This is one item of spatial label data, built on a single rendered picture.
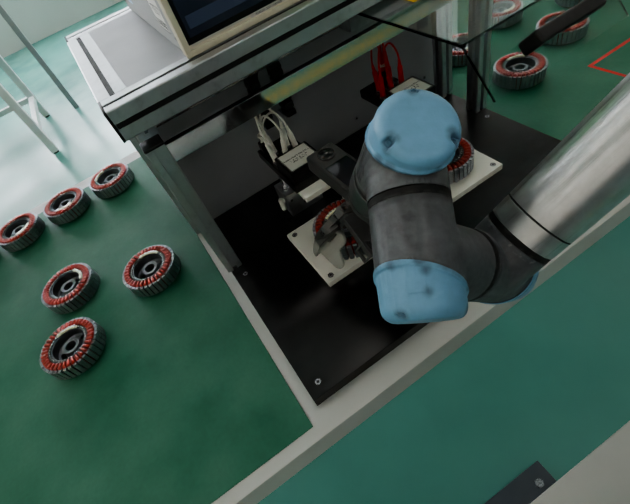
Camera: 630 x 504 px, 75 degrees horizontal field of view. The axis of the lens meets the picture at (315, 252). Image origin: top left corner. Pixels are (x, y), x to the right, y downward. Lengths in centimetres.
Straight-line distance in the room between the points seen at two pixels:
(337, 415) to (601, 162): 43
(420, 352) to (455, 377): 80
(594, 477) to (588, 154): 36
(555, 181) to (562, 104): 63
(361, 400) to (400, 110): 41
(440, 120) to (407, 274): 13
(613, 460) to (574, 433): 80
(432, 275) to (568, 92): 80
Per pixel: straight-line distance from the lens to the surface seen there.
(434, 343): 64
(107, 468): 75
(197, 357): 74
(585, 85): 111
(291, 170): 68
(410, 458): 136
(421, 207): 34
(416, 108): 36
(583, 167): 42
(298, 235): 77
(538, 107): 103
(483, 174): 81
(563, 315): 157
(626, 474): 62
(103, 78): 73
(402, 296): 33
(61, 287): 103
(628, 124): 42
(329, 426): 61
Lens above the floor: 132
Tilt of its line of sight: 48 degrees down
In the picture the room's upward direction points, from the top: 22 degrees counter-clockwise
